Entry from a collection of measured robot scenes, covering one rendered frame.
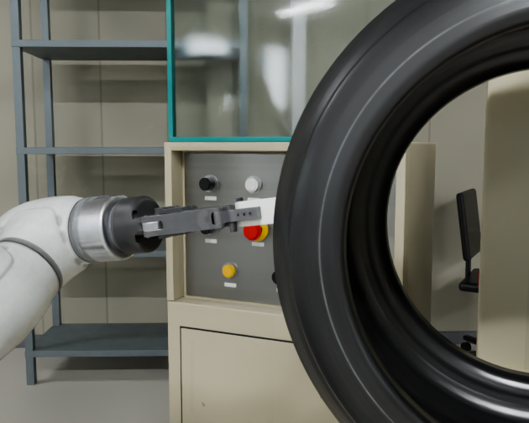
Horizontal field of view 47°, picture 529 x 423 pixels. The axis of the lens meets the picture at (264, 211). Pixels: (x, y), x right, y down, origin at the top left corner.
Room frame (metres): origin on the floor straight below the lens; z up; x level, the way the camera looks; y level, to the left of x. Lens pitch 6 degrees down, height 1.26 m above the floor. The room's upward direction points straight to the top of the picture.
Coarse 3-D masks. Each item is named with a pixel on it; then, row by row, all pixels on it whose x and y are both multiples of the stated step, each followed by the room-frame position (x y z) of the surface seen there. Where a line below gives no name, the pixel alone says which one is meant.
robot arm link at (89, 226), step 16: (80, 208) 0.79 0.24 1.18; (96, 208) 0.78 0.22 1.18; (112, 208) 0.79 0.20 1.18; (80, 224) 0.78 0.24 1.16; (96, 224) 0.77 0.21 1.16; (80, 240) 0.78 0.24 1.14; (96, 240) 0.77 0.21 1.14; (112, 240) 0.78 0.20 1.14; (80, 256) 0.79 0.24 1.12; (96, 256) 0.78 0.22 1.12; (112, 256) 0.78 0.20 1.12; (128, 256) 0.80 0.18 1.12
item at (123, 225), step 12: (120, 204) 0.78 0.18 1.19; (132, 204) 0.77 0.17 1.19; (144, 204) 0.78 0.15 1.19; (156, 204) 0.81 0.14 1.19; (120, 216) 0.76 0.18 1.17; (132, 216) 0.76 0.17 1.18; (120, 228) 0.76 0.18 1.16; (132, 228) 0.75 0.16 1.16; (120, 240) 0.76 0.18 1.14; (132, 240) 0.76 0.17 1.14; (144, 240) 0.77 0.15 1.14; (156, 240) 0.79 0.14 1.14; (132, 252) 0.78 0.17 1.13; (144, 252) 0.77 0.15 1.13
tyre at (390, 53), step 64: (448, 0) 0.53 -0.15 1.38; (512, 0) 0.51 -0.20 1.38; (384, 64) 0.54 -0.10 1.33; (448, 64) 0.77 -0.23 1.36; (512, 64) 0.76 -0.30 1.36; (320, 128) 0.56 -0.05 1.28; (384, 128) 0.80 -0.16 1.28; (320, 192) 0.56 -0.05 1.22; (384, 192) 0.80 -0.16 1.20; (320, 256) 0.55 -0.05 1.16; (384, 256) 0.80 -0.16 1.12; (320, 320) 0.55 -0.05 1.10; (384, 320) 0.79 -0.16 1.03; (320, 384) 0.57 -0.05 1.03; (384, 384) 0.52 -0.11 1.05; (448, 384) 0.76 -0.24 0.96; (512, 384) 0.74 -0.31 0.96
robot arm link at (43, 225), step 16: (16, 208) 0.84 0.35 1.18; (32, 208) 0.82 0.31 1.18; (48, 208) 0.80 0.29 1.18; (64, 208) 0.80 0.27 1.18; (0, 224) 0.83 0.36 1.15; (16, 224) 0.79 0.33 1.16; (32, 224) 0.78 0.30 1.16; (48, 224) 0.78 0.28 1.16; (64, 224) 0.79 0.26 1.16; (0, 240) 0.77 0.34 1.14; (16, 240) 0.76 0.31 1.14; (32, 240) 0.76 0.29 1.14; (48, 240) 0.77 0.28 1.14; (64, 240) 0.79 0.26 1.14; (48, 256) 0.76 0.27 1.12; (64, 256) 0.78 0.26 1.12; (64, 272) 0.78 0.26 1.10; (80, 272) 0.83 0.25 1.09
